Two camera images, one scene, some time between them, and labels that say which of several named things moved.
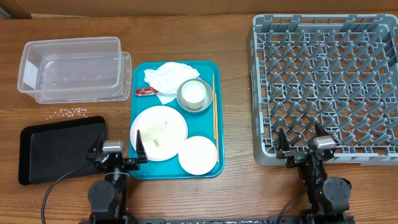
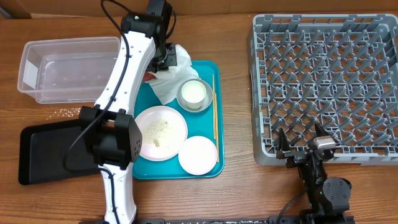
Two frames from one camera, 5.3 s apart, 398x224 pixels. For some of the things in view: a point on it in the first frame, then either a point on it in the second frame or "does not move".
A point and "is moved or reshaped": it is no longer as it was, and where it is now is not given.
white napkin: x=167 y=78 is moved or reshaped
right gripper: x=295 y=157 does not move
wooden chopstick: x=214 y=113 does not move
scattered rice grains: x=79 y=111 does not move
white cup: x=194 y=92 does not move
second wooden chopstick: x=216 y=127 does not move
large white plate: x=162 y=130 does not move
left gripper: x=134 y=163 to x=171 y=58
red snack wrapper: x=147 y=91 to x=148 y=76
